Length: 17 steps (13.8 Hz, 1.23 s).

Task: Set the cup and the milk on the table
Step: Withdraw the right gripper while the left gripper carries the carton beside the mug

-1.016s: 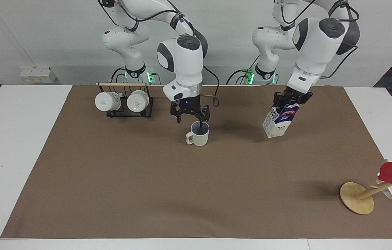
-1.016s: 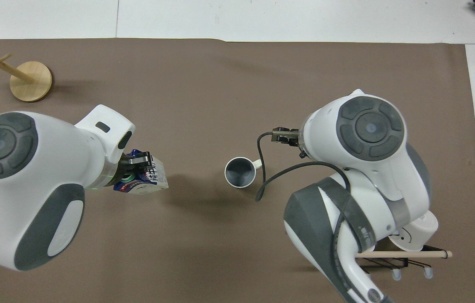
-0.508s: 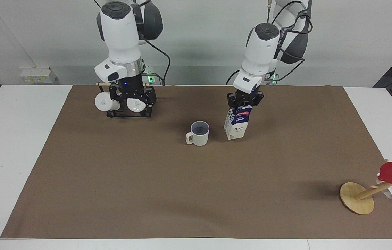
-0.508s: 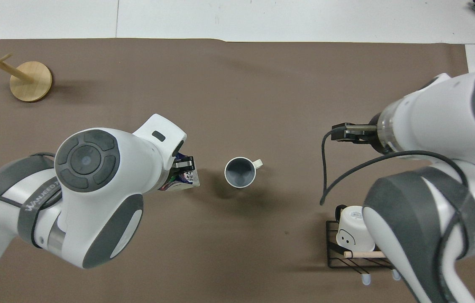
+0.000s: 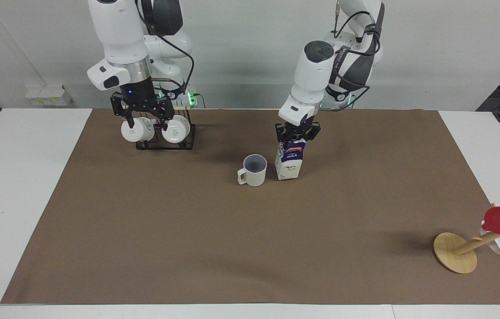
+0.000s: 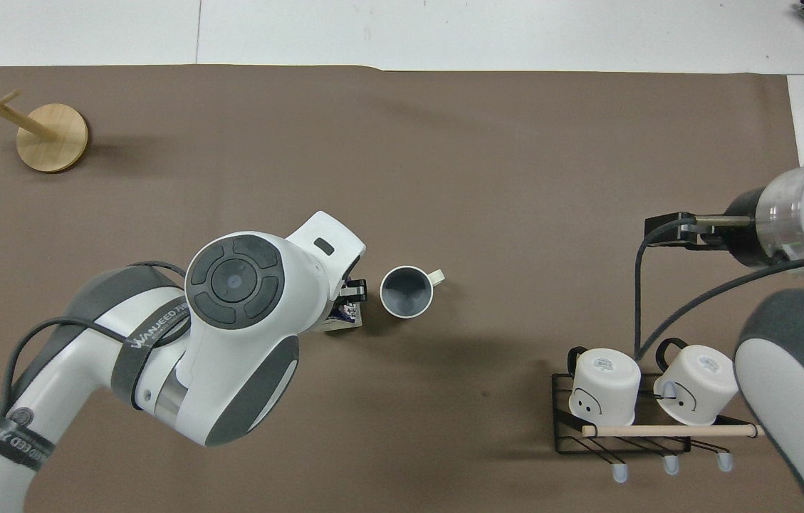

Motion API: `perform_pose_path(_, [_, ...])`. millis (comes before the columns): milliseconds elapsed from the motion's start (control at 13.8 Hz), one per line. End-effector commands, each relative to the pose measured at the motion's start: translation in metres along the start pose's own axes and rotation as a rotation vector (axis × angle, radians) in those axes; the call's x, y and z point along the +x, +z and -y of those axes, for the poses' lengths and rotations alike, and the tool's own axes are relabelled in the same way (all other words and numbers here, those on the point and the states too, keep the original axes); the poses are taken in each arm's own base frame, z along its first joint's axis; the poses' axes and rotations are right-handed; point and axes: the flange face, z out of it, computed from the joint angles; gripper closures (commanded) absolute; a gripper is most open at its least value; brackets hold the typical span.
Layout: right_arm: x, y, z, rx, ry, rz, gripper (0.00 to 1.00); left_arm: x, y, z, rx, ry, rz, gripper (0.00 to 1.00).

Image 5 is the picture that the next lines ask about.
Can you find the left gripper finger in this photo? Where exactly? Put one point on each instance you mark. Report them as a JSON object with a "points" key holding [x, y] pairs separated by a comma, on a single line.
{"points": [[315, 131], [280, 133]]}

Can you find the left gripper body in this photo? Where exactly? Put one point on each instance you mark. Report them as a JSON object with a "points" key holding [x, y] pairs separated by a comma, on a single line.
{"points": [[298, 126]]}

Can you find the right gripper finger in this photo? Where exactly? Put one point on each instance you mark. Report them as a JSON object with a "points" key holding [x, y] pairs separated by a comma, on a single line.
{"points": [[164, 110], [124, 109]]}

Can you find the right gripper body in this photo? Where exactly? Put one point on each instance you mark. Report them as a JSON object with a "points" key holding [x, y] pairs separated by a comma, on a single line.
{"points": [[138, 91]]}

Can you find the milk carton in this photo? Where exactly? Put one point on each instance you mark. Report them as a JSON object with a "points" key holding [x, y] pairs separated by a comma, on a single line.
{"points": [[289, 161]]}

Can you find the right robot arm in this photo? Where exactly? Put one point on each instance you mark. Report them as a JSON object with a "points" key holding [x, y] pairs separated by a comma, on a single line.
{"points": [[117, 31]]}

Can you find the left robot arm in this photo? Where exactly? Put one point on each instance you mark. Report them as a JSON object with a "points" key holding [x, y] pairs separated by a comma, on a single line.
{"points": [[314, 75]]}

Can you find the white power strip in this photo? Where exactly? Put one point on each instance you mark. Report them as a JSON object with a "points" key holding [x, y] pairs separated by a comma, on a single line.
{"points": [[48, 96]]}

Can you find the wooden mug tree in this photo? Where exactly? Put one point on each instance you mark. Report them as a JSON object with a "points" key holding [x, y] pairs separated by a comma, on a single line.
{"points": [[453, 254]]}

